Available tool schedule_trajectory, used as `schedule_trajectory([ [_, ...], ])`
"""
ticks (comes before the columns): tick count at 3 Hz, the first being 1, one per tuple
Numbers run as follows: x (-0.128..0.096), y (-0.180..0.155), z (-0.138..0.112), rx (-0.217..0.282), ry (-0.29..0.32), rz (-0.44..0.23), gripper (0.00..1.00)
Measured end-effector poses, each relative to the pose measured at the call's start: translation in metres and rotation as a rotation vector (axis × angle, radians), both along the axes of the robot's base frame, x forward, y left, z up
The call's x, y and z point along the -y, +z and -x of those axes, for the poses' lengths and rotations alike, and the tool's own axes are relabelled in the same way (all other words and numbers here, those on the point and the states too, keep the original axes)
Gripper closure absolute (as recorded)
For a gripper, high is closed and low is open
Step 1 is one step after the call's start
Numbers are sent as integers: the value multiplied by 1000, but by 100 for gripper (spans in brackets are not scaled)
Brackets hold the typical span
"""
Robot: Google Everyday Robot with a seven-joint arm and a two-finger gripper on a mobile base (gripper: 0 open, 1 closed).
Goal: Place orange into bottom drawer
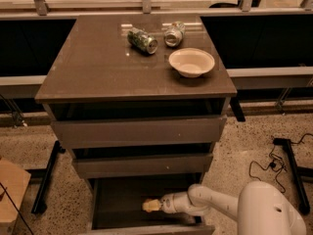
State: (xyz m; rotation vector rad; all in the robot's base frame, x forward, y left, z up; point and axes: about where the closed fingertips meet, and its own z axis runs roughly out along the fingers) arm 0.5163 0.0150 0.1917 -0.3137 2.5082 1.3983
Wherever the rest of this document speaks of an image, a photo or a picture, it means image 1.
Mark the middle grey drawer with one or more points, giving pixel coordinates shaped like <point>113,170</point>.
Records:
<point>137,166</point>

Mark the black left table leg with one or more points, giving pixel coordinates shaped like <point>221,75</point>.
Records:
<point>44,174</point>

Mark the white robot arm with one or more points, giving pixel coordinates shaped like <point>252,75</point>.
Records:
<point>260,209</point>

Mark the silver crushed soda can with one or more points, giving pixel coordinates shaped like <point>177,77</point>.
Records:
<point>174,34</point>

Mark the green crushed soda can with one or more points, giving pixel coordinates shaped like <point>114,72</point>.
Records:
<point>142,40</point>

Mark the bottom open grey drawer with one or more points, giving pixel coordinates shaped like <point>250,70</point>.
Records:
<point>117,207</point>

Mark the top grey drawer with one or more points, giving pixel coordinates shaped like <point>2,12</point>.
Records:
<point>100,134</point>

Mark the grey drawer cabinet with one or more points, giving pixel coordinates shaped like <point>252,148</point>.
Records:
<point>98,75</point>

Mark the white paper bowl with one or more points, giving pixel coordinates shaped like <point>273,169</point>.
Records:
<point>191,62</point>

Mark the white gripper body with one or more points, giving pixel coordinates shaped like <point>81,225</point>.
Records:
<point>168,204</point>

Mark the brown cardboard box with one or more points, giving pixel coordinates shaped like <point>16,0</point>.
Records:
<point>14,180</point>

